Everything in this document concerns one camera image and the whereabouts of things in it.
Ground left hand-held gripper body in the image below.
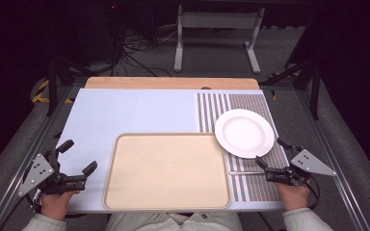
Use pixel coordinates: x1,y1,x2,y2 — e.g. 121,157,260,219
17,149,88,207

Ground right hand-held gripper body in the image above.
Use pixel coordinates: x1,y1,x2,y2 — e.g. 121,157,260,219
264,148,337,188

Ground person's right hand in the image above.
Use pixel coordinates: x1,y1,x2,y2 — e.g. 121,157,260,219
274,180,311,212

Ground person's left hand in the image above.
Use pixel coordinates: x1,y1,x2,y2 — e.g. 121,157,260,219
40,190,82,221

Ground striped woven placemat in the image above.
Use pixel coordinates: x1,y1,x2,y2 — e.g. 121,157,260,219
196,92,291,203

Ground white round plate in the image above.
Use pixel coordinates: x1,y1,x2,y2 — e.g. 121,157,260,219
214,108,276,160

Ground black metal stand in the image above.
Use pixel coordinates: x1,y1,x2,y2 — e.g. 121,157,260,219
45,57,91,117
259,59,323,120

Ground beige plastic tray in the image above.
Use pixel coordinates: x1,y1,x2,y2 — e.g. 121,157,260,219
103,132,232,212

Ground person's torso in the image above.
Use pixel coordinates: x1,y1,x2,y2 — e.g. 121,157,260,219
104,211,244,231

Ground wooden board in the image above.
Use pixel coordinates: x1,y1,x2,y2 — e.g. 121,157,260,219
84,76,261,90

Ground grey metal stand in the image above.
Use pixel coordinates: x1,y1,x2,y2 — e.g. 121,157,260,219
172,4,266,75

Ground aluminium frame rail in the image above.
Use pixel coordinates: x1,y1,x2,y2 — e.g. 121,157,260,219
0,86,75,231
296,90,370,231

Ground black floor cables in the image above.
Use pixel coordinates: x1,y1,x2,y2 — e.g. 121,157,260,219
108,27,178,78

